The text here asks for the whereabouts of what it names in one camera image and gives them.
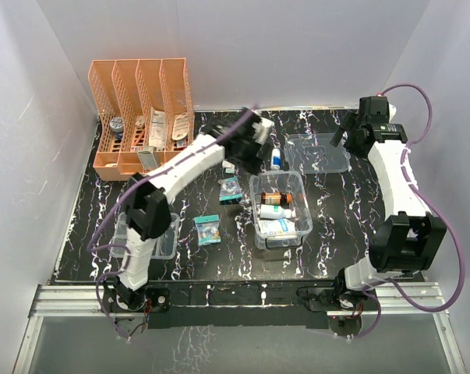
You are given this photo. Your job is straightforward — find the white gauze packet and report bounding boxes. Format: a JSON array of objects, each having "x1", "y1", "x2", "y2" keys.
[{"x1": 222, "y1": 163, "x2": 235, "y2": 174}]

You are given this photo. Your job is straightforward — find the clear plastic box lid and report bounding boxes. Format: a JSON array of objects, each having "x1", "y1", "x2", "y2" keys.
[{"x1": 284, "y1": 133, "x2": 350, "y2": 175}]

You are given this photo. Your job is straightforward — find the teal bandage packet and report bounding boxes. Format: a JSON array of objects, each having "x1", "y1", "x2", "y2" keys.
[
  {"x1": 193, "y1": 214, "x2": 221, "y2": 246},
  {"x1": 219, "y1": 177, "x2": 243, "y2": 205}
]

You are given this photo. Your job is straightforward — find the white green medicine bottle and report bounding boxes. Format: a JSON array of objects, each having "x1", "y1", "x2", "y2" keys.
[{"x1": 260, "y1": 204, "x2": 295, "y2": 220}]

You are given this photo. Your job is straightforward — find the white blue mask packet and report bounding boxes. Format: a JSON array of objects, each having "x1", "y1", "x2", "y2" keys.
[{"x1": 258, "y1": 218, "x2": 295, "y2": 235}]

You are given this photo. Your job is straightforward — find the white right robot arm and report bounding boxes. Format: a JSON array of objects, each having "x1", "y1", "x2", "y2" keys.
[{"x1": 330, "y1": 96, "x2": 447, "y2": 309}]

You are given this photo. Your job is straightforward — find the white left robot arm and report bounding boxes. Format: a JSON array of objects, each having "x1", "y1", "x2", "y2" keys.
[{"x1": 117, "y1": 108, "x2": 274, "y2": 311}]

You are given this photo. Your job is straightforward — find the white medicine box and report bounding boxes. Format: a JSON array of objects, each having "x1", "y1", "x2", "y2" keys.
[{"x1": 136, "y1": 146, "x2": 160, "y2": 173}]

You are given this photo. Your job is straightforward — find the white blue bandage roll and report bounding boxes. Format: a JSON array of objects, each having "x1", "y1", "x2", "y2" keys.
[{"x1": 270, "y1": 148, "x2": 281, "y2": 171}]

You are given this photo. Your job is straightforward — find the beige blister pack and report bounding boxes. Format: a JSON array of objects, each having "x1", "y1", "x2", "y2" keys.
[{"x1": 171, "y1": 112, "x2": 189, "y2": 141}]

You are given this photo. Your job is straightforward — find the clear plastic storage box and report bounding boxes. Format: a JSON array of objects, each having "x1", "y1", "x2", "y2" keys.
[{"x1": 249, "y1": 171, "x2": 313, "y2": 250}]

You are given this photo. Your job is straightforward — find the white paper packet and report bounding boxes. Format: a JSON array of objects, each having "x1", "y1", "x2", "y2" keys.
[{"x1": 147, "y1": 108, "x2": 167, "y2": 151}]

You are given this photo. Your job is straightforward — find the orange plastic file organizer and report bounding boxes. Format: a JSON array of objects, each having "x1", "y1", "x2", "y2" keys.
[{"x1": 88, "y1": 58, "x2": 195, "y2": 181}]

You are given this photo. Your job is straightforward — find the clear divided tray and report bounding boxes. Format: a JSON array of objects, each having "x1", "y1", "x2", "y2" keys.
[{"x1": 110, "y1": 213, "x2": 179, "y2": 260}]

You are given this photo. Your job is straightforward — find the round blue white tin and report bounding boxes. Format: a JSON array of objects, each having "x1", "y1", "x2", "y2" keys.
[{"x1": 109, "y1": 116, "x2": 124, "y2": 141}]

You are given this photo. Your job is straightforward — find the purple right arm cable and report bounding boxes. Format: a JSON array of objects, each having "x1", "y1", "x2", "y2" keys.
[{"x1": 355, "y1": 83, "x2": 465, "y2": 340}]

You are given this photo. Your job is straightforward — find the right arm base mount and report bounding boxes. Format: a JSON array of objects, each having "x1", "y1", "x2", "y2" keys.
[{"x1": 296, "y1": 280, "x2": 376, "y2": 334}]

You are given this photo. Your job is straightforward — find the aluminium frame rail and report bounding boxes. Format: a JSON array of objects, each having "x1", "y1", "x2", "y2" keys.
[{"x1": 14, "y1": 284, "x2": 467, "y2": 373}]

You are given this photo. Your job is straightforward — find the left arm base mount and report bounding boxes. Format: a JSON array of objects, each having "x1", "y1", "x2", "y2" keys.
[{"x1": 102, "y1": 279, "x2": 171, "y2": 329}]

